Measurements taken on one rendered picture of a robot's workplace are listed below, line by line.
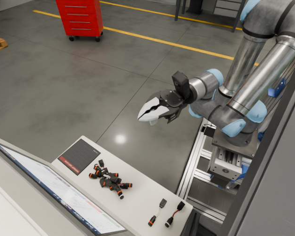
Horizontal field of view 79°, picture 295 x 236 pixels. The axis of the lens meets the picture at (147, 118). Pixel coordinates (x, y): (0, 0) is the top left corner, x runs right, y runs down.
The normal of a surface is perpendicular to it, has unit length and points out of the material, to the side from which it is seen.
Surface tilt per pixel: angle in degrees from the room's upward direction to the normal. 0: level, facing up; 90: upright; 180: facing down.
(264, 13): 84
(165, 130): 0
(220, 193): 0
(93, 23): 90
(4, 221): 0
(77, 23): 90
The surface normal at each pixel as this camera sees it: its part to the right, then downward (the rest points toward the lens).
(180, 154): 0.03, -0.66
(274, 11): -0.75, 0.27
